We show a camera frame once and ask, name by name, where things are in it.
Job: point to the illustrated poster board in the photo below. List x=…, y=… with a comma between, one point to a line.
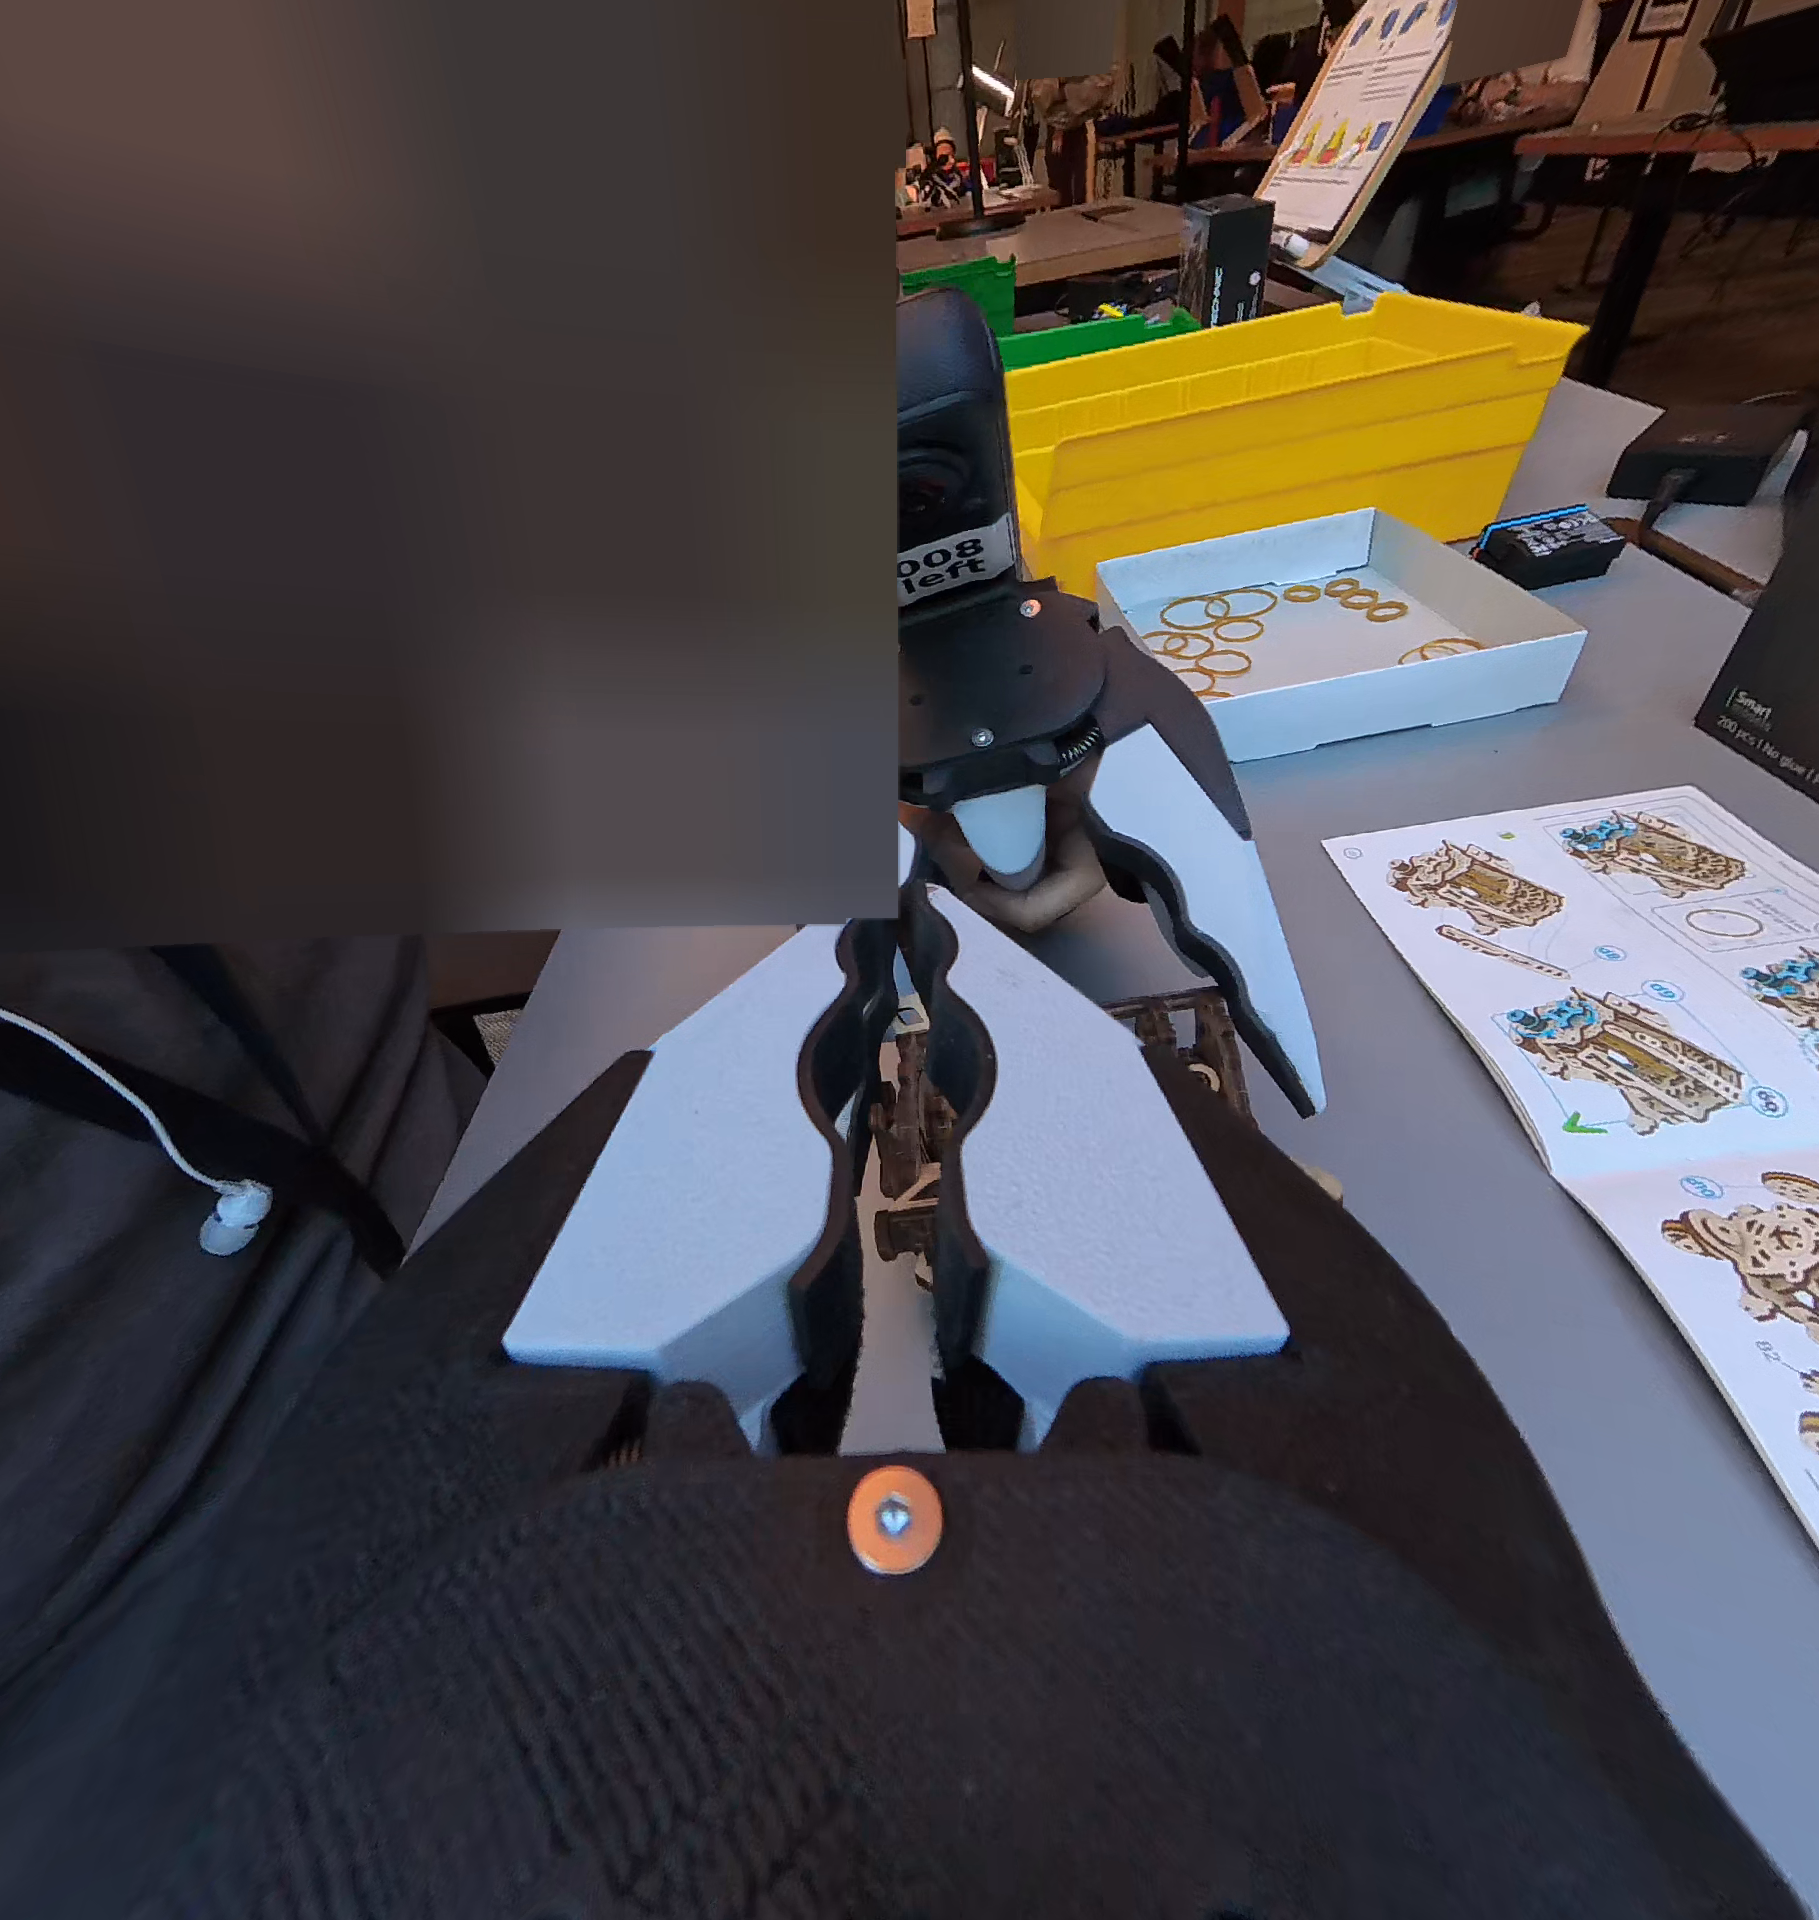
x=1367, y=120

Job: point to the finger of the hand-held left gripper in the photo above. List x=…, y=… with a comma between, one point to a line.
x=1247, y=960

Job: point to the loose rubber bands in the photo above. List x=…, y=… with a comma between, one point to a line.
x=1225, y=629

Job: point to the yellow plastic bin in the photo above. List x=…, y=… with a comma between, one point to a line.
x=1300, y=375
x=1225, y=504

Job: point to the white cardboard tray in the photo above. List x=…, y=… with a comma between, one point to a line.
x=1509, y=660

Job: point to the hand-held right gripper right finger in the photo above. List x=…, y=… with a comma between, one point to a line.
x=1121, y=1199

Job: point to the assembly instruction sheet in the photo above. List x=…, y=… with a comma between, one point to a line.
x=1643, y=1081

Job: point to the person's left hand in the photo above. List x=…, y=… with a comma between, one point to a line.
x=1067, y=898

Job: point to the small wooden model part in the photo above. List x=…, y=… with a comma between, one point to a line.
x=1326, y=1183

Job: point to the wooden mechanical model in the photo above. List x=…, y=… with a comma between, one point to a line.
x=903, y=1141

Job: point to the black blue-edged battery pack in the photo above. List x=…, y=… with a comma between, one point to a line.
x=1547, y=548

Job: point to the black power adapter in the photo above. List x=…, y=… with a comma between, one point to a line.
x=1713, y=451

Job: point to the green plastic bin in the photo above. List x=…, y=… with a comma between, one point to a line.
x=1088, y=342
x=963, y=285

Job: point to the black model kit box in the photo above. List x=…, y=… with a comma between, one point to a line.
x=1810, y=647

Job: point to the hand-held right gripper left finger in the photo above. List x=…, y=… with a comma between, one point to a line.
x=670, y=1199

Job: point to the background wooden desk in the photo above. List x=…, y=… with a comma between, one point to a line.
x=1691, y=144

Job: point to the small black carton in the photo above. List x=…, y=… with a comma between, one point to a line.
x=1225, y=254

